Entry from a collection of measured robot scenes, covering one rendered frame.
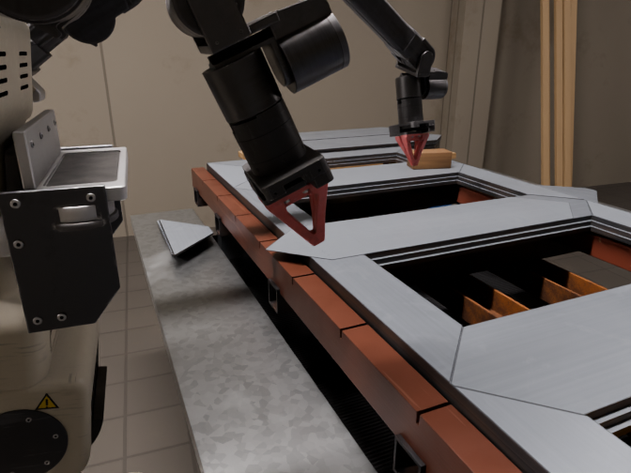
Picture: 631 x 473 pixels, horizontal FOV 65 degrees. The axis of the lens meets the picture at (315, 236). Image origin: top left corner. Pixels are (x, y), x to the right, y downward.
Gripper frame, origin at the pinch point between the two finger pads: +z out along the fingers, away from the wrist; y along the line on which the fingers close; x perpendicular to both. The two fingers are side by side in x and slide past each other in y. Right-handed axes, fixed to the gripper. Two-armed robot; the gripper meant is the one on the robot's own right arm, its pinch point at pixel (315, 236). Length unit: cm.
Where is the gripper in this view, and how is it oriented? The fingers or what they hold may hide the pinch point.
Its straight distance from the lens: 53.1
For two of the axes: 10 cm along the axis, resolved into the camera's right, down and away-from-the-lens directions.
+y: -3.1, -3.4, 8.9
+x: -8.7, 4.8, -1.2
